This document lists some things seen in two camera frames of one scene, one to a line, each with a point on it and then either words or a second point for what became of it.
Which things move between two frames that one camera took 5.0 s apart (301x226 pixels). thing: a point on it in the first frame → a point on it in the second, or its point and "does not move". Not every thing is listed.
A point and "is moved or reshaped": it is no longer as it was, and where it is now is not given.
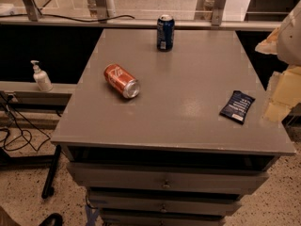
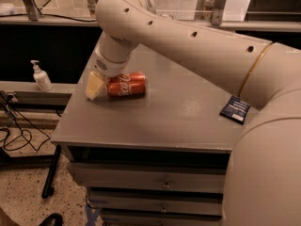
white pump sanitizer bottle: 41,77 does not move
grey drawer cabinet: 169,137 does not move
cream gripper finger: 284,92 → 110,65
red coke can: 119,80 is moved or reshaped
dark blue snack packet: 237,106 does not move
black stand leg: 48,189 does not move
